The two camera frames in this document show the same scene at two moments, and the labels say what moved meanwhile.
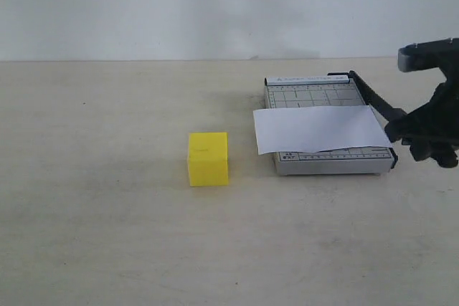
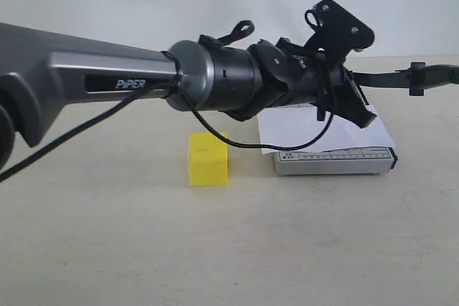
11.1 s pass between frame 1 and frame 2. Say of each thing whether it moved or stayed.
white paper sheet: stayed
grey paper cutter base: stayed
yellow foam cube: stayed
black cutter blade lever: moved
